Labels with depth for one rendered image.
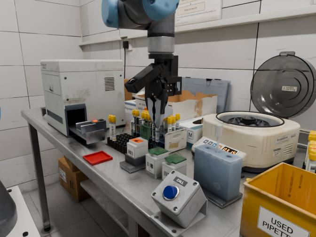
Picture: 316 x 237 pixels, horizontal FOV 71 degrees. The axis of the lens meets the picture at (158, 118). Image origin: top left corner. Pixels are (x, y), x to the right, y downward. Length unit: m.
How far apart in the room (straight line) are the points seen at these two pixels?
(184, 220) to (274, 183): 0.19
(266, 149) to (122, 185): 0.38
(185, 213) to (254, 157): 0.29
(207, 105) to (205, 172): 0.50
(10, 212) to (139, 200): 0.24
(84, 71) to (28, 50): 1.32
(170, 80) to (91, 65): 0.42
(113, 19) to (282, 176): 0.49
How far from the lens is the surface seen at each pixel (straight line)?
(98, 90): 0.97
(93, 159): 0.72
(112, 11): 0.56
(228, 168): 0.48
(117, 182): 0.59
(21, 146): 2.32
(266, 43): 1.00
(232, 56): 1.07
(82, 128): 0.84
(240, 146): 0.65
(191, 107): 0.90
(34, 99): 2.25
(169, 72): 0.65
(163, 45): 0.61
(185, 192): 0.42
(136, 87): 0.58
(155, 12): 0.45
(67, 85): 0.92
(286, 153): 0.74
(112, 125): 0.78
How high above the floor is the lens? 1.17
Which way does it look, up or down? 14 degrees down
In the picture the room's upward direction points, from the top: straight up
